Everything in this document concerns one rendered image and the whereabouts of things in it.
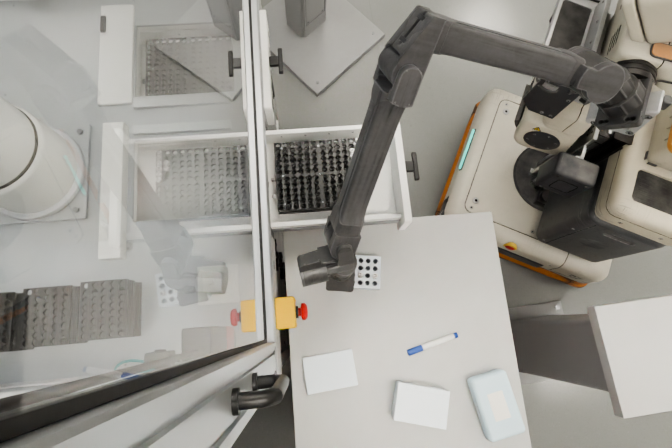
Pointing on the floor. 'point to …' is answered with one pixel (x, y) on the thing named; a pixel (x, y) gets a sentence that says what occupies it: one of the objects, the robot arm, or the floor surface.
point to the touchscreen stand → (315, 20)
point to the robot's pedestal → (601, 350)
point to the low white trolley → (405, 334)
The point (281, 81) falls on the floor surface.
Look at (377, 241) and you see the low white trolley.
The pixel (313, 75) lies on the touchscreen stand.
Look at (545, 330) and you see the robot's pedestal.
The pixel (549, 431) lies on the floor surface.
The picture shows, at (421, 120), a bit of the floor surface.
